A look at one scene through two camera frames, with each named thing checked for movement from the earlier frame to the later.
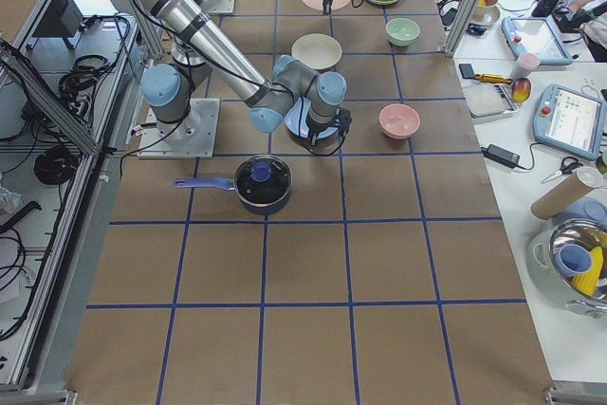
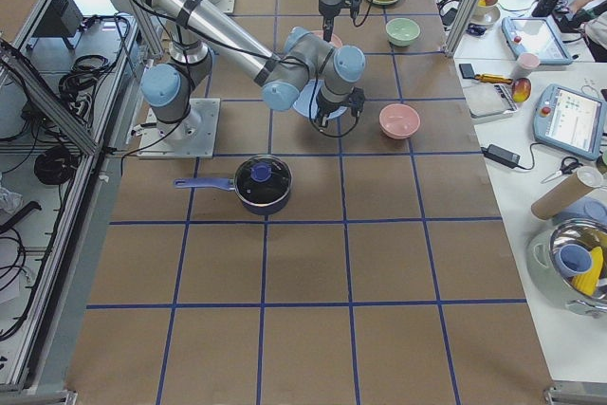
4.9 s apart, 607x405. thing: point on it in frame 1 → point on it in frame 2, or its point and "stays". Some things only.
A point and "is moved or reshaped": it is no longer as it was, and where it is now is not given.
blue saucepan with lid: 263,183 stays
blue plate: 296,119 is moved or reshaped
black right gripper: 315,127 → 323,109
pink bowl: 398,120 stays
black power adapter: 501,156 stays
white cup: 525,63 stays
